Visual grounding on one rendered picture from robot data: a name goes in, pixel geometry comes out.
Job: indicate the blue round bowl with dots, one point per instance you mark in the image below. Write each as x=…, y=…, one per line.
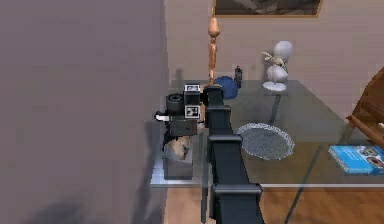
x=229, y=87

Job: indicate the glass top table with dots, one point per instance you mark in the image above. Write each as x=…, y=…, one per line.
x=316, y=116

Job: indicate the tan bust on grey base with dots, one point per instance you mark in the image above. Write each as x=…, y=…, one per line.
x=178, y=156

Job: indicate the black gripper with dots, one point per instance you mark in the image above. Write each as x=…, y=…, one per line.
x=176, y=125

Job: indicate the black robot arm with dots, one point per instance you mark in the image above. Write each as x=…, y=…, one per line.
x=226, y=160

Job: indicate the wood framed wall picture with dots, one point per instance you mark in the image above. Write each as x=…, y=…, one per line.
x=266, y=7

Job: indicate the white abstract sculpture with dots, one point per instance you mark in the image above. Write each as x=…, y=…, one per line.
x=278, y=71

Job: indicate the small black bottle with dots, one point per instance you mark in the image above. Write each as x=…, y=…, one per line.
x=238, y=77

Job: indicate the brown wooden chair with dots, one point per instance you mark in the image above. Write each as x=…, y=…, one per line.
x=368, y=110

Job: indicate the turned orange wooden post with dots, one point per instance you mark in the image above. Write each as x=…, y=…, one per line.
x=212, y=50

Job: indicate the grey lace doily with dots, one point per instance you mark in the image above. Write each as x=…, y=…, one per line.
x=266, y=141

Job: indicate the blue book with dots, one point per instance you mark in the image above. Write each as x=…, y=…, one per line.
x=358, y=160

